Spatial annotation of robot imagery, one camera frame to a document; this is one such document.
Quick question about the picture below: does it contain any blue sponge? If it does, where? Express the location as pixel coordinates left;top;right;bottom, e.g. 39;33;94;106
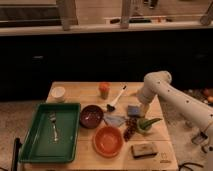
127;105;140;117

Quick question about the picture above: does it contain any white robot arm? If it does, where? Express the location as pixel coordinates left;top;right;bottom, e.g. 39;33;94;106
137;71;213;171

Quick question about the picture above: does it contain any brown block sponge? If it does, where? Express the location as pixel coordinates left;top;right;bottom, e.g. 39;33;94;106
131;143;158;158

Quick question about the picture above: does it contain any orange bowl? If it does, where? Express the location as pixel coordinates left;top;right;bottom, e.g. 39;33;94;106
92;126;123;158

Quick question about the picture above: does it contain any purple bowl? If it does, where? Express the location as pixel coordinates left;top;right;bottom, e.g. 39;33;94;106
80;105;104;129

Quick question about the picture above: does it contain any dark grape bunch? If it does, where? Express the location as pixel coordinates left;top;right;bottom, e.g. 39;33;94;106
123;118;137;141

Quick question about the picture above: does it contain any blue grey cloth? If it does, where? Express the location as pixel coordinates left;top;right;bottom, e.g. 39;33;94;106
103;114;126;127

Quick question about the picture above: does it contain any orange topped bottle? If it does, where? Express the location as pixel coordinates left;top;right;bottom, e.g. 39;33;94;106
99;82;110;100

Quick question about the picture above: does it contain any spice bottle rack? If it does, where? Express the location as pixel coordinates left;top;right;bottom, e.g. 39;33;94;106
191;132;213;153

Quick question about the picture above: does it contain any white cup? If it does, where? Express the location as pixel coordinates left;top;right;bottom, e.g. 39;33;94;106
51;86;65;102

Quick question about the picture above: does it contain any silver fork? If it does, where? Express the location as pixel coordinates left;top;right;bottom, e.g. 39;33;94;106
50;113;58;142

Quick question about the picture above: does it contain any green plastic tray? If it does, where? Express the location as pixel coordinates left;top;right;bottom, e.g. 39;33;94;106
19;103;81;163

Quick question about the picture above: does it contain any black cable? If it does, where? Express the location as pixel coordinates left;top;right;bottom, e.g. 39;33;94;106
178;161;208;171

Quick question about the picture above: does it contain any black chair post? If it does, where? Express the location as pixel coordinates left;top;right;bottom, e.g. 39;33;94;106
11;138;22;171

